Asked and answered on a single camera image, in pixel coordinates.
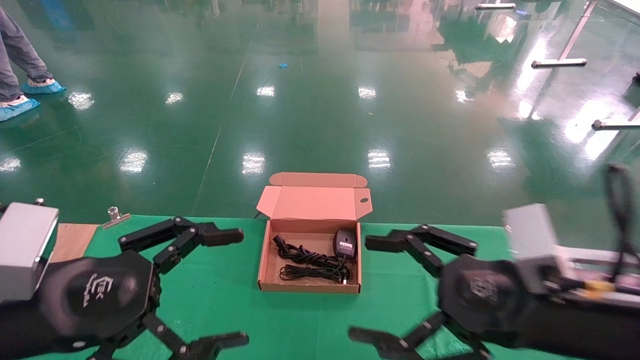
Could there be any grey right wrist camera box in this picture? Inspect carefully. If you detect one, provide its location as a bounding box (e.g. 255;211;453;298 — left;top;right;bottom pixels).
504;204;568;265

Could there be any green table cloth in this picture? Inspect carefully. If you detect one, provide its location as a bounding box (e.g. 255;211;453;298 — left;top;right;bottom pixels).
20;215;581;360

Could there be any open flat cardboard box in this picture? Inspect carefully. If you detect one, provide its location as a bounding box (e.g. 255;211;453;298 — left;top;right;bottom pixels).
256;172;373;294

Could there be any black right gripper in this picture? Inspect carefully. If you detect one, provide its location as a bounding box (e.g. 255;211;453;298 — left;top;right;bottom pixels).
348;224;542;360

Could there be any person in grey trousers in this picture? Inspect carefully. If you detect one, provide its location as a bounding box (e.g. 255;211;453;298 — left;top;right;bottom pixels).
0;7;67;122

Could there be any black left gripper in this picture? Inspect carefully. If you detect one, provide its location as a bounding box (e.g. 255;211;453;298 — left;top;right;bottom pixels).
37;216;250;360

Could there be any metal binder clip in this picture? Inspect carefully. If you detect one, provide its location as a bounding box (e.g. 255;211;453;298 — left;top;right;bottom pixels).
101;206;132;230

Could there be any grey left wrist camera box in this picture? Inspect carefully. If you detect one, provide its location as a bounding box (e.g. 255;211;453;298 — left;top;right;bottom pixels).
0;202;60;303

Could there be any black mouse with cable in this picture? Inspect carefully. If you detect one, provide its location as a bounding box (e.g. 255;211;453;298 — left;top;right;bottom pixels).
278;227;358;285

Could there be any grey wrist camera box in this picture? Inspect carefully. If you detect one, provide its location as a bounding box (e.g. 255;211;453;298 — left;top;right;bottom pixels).
0;202;60;303
504;204;568;265

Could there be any black power cord bundle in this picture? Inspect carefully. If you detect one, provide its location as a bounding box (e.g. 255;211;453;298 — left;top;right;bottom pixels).
272;234;352;283

